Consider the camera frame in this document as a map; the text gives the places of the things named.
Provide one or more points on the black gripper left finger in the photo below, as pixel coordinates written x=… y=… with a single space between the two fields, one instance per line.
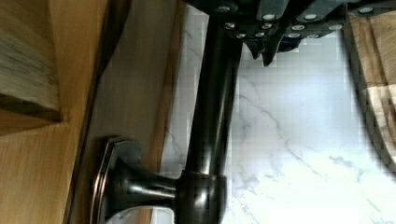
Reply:
x=260 y=24

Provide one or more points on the brown wooden tray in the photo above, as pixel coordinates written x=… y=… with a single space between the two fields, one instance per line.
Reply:
x=370 y=45

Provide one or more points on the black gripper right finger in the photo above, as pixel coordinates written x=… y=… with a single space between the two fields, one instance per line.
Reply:
x=322 y=17

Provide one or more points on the dark bronze drawer handle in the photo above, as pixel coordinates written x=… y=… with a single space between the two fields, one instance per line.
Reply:
x=199 y=195

